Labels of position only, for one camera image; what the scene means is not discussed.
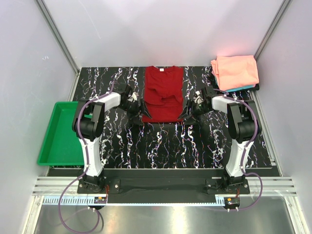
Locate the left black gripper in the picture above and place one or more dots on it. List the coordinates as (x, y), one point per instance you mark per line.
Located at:
(134, 120)

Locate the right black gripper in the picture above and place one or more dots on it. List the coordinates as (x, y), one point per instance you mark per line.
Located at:
(185, 111)

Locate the red t shirt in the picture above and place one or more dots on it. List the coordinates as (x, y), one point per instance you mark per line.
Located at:
(163, 94)

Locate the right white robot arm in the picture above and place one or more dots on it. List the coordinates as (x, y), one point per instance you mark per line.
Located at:
(243, 127)

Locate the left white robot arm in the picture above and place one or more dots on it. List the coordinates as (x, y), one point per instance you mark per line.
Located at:
(88, 124)

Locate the folded teal t shirt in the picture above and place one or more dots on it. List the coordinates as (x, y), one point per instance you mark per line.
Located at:
(247, 87)

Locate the folded salmon pink t shirt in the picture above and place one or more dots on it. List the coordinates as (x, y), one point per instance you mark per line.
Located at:
(226, 68)

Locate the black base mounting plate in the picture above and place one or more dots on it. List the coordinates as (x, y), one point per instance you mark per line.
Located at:
(211, 175)

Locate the green plastic tray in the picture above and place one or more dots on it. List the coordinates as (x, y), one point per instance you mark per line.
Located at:
(61, 146)

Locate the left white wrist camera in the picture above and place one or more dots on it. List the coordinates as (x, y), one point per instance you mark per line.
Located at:
(133, 97)

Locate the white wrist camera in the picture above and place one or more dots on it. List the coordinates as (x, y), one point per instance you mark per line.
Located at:
(197, 98)
(133, 97)

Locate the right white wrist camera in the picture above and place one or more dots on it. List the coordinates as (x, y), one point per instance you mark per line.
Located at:
(197, 98)

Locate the white slotted cable duct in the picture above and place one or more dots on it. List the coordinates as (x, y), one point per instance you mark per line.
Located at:
(210, 201)

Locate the aluminium rail profile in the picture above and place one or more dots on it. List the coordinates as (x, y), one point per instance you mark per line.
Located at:
(282, 186)

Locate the left aluminium frame post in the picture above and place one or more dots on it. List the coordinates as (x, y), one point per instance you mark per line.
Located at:
(57, 35)

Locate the aluminium frame post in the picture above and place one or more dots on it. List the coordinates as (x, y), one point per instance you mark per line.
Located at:
(57, 35)
(273, 26)

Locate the right aluminium frame post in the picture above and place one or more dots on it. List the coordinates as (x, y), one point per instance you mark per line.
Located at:
(273, 26)

